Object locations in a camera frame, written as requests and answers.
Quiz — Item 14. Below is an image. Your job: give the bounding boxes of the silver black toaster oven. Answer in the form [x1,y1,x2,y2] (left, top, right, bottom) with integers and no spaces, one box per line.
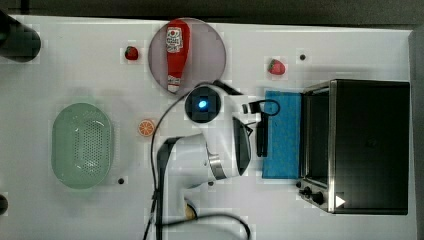
[261,79,411,216]

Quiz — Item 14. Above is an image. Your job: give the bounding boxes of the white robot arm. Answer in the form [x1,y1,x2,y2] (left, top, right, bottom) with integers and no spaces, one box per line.
[155,80,251,240]

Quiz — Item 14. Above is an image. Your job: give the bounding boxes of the red toy strawberry near oven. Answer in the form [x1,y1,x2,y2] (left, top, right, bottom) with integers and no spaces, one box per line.
[268,59,286,75]

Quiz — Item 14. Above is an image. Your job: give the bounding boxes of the grey round plate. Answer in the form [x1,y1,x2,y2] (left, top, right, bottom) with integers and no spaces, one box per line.
[148,18,226,96]

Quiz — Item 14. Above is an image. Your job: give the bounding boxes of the orange slice toy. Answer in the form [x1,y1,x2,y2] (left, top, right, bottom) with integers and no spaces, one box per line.
[138,119,156,137]

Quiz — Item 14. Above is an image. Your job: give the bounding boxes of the red ketchup bottle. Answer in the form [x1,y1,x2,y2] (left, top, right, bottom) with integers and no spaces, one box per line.
[165,19,191,93]

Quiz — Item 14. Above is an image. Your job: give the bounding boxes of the green perforated colander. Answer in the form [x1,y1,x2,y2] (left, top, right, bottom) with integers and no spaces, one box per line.
[51,103,113,189]

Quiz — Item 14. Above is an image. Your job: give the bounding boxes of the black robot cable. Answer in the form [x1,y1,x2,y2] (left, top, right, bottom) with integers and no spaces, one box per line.
[142,79,281,240]

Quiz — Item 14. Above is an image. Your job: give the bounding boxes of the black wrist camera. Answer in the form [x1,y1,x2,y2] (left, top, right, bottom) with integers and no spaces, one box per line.
[256,113,268,157]

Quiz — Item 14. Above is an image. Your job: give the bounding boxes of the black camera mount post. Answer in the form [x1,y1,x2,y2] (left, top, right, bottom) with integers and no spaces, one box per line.
[0,11,41,62]

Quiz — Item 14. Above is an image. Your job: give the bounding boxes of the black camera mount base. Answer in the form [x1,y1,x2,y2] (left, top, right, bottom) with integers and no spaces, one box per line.
[0,194,8,215]

